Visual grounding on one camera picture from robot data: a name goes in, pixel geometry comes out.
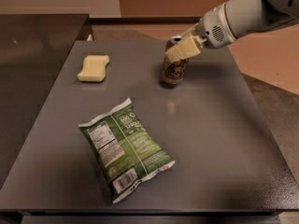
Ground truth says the yellow sponge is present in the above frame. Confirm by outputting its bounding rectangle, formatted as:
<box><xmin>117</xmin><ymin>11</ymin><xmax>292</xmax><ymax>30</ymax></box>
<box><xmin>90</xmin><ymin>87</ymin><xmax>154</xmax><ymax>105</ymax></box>
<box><xmin>78</xmin><ymin>55</ymin><xmax>109</xmax><ymax>82</ymax></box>

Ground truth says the dark side counter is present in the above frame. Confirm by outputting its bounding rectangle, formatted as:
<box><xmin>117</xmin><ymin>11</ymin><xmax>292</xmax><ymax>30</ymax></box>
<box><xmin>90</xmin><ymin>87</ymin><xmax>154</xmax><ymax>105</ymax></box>
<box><xmin>0</xmin><ymin>14</ymin><xmax>93</xmax><ymax>187</ymax></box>

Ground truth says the green jalapeno chip bag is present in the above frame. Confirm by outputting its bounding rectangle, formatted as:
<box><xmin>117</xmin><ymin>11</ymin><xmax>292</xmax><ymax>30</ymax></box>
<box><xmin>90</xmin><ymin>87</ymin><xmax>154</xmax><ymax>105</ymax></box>
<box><xmin>79</xmin><ymin>99</ymin><xmax>175</xmax><ymax>203</ymax></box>

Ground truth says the orange soda can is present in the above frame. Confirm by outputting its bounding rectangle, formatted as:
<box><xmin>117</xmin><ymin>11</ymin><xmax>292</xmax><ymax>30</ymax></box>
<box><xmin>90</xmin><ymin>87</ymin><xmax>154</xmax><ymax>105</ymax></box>
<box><xmin>161</xmin><ymin>35</ymin><xmax>188</xmax><ymax>85</ymax></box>

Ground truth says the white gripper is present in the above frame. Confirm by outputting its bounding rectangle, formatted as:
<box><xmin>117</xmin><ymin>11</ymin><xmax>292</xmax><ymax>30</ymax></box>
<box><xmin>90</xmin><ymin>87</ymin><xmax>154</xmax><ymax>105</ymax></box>
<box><xmin>165</xmin><ymin>4</ymin><xmax>236</xmax><ymax>63</ymax></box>

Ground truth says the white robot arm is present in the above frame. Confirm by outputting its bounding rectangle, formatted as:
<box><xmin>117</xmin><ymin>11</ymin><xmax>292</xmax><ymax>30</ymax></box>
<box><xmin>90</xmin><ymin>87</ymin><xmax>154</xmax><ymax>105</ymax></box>
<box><xmin>165</xmin><ymin>0</ymin><xmax>299</xmax><ymax>63</ymax></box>

